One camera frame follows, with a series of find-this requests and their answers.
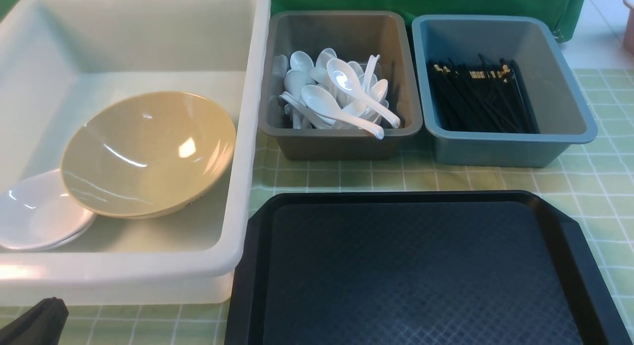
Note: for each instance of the grey plastic spoon bin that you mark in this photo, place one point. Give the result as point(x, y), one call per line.
point(354, 35)

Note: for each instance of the white spoon front of pile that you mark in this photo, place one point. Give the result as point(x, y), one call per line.
point(324, 104)

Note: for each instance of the bundle of black chopsticks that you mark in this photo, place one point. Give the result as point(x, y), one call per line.
point(485, 97)

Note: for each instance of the white spoon of pile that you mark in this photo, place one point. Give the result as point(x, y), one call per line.
point(343, 76)
point(324, 104)

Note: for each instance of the large white plastic tub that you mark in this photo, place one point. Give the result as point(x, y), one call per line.
point(62, 62)

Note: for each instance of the pile of white spoons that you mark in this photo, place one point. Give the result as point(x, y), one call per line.
point(299, 70)

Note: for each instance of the beige noodle bowl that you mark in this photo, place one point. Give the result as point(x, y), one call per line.
point(148, 155)

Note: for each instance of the green checkered tablecloth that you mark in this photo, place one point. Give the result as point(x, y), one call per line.
point(593, 183)

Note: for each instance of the green backdrop cloth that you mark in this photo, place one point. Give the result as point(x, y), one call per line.
point(560, 16)

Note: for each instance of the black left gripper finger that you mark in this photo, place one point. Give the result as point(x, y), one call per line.
point(42, 324)

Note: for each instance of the black plastic tray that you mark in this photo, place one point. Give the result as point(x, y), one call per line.
point(426, 268)

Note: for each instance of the white square sauce dish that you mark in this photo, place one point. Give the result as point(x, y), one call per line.
point(38, 211)

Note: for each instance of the blue plastic chopstick bin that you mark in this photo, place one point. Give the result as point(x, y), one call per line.
point(563, 116)

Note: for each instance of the white spoon top of pile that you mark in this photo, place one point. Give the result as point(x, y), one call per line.
point(343, 76)

